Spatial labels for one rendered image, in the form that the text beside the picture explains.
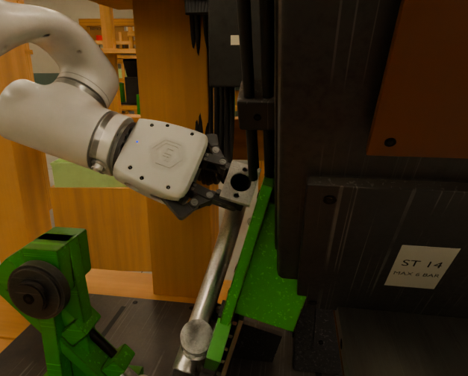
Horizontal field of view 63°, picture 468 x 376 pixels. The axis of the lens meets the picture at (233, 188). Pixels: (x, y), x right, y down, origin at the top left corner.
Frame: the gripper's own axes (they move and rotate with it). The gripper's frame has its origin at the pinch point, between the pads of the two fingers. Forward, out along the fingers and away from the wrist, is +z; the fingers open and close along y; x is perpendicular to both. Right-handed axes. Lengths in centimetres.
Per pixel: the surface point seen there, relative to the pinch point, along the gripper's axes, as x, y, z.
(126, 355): 13.9, -23.8, -6.2
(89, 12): 705, 644, -499
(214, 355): -2.3, -20.2, 4.2
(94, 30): 730, 615, -476
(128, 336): 32.1, -21.5, -9.2
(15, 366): 28.7, -31.7, -24.3
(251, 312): -2.4, -14.8, 6.7
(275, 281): -5.8, -11.4, 7.7
